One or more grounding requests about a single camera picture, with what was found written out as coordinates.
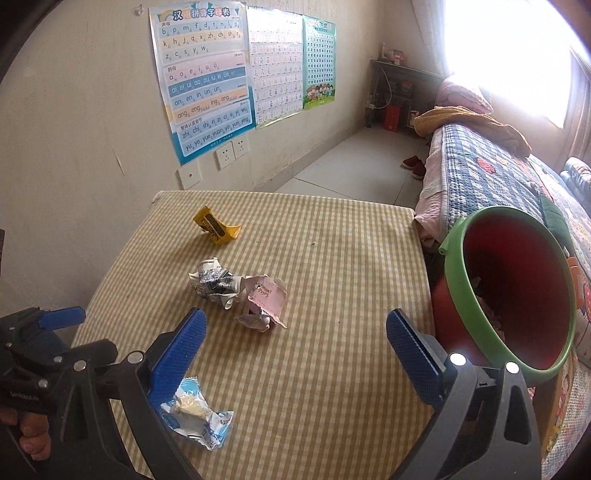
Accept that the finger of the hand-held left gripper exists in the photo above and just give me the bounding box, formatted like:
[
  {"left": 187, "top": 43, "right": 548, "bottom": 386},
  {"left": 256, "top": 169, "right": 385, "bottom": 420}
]
[
  {"left": 36, "top": 306, "right": 87, "bottom": 332},
  {"left": 61, "top": 338, "right": 119, "bottom": 370}
]

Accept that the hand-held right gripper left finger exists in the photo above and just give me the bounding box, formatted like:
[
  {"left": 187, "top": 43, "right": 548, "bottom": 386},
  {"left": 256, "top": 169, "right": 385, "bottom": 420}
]
[{"left": 51, "top": 307, "right": 208, "bottom": 480}]

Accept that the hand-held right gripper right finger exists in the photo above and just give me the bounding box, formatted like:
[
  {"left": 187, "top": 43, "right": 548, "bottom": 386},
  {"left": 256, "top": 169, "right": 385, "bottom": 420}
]
[{"left": 385, "top": 308, "right": 543, "bottom": 480}]

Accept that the red bin with green rim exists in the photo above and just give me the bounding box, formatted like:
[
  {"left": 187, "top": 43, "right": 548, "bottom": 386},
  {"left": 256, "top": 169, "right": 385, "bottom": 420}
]
[{"left": 434, "top": 205, "right": 578, "bottom": 386}]

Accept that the person's left hand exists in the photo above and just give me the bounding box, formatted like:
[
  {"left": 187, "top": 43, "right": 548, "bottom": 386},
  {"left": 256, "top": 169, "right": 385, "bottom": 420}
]
[{"left": 0, "top": 408, "right": 52, "bottom": 462}]

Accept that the light blue candy wrapper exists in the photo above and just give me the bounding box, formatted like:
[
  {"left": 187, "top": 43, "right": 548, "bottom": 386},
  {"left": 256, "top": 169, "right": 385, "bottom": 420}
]
[{"left": 159, "top": 377, "right": 235, "bottom": 450}]

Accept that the crumpled white blue wrapper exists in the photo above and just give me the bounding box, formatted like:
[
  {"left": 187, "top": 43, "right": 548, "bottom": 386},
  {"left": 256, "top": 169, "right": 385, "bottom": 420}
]
[{"left": 188, "top": 257, "right": 250, "bottom": 310}]

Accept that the small silver crumpled wrapper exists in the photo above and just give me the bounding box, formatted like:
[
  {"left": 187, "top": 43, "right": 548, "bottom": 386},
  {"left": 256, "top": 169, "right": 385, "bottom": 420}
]
[{"left": 235, "top": 311, "right": 278, "bottom": 333}]

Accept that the pink wrapper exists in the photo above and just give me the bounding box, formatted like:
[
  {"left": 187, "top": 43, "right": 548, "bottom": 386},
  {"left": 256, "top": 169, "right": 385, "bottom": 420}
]
[{"left": 245, "top": 274, "right": 288, "bottom": 329}]

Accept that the yellow snack wrapper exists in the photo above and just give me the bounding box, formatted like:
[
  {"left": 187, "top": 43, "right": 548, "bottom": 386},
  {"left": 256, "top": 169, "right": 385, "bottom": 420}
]
[{"left": 192, "top": 206, "right": 242, "bottom": 245}]

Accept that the children's picture book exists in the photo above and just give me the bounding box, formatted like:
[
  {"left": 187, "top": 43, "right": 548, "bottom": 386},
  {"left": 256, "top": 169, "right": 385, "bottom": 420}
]
[{"left": 545, "top": 364, "right": 575, "bottom": 453}]

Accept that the orange bottle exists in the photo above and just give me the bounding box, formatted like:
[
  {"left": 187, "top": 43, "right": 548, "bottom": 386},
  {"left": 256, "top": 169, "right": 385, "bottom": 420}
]
[{"left": 567, "top": 254, "right": 588, "bottom": 296}]

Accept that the bed with patchwork quilt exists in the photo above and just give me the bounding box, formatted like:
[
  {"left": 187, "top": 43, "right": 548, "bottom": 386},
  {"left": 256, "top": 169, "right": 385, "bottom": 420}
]
[{"left": 416, "top": 122, "right": 591, "bottom": 480}]

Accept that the green cloth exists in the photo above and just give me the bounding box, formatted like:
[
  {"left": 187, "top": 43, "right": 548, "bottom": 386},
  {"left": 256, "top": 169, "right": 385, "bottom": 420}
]
[{"left": 540, "top": 194, "right": 573, "bottom": 245}]

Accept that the yellow blanket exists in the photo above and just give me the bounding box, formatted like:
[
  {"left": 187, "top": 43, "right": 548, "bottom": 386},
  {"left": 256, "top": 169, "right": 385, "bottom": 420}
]
[{"left": 413, "top": 106, "right": 533, "bottom": 158}]

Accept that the blue folded blanket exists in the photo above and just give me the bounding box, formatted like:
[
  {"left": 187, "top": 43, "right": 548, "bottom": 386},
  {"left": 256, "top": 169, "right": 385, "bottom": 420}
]
[{"left": 560, "top": 157, "right": 591, "bottom": 195}]

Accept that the pink pillow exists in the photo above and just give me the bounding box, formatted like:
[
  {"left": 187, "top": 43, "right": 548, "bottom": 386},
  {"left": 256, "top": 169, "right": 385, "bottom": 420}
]
[{"left": 436, "top": 76, "right": 494, "bottom": 115}]

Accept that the dark desk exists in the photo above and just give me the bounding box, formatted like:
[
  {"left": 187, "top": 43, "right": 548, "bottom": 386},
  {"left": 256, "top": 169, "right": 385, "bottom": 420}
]
[{"left": 369, "top": 58, "right": 444, "bottom": 127}]

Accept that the beige curtain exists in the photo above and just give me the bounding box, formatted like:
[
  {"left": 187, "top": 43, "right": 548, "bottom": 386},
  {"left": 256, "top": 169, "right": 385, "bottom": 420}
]
[{"left": 561, "top": 44, "right": 591, "bottom": 160}]

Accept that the bright window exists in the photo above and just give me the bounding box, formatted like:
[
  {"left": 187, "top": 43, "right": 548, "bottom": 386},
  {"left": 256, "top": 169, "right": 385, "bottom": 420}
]
[{"left": 443, "top": 0, "right": 573, "bottom": 125}]

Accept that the white round-hole wall plate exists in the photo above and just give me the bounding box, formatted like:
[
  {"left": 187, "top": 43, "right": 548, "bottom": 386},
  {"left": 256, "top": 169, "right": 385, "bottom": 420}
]
[{"left": 178, "top": 159, "right": 202, "bottom": 190}]

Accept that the blue letter wall poster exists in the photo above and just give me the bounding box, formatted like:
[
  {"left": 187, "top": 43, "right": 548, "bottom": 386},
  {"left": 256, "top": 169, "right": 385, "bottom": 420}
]
[{"left": 148, "top": 1, "right": 257, "bottom": 167}]

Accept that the white chart wall poster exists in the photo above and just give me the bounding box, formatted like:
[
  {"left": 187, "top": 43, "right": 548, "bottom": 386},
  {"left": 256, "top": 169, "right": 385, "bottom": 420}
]
[{"left": 246, "top": 4, "right": 305, "bottom": 129}]

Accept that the green number wall poster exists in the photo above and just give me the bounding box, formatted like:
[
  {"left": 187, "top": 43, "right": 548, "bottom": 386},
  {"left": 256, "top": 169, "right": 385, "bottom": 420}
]
[{"left": 302, "top": 15, "right": 338, "bottom": 110}]

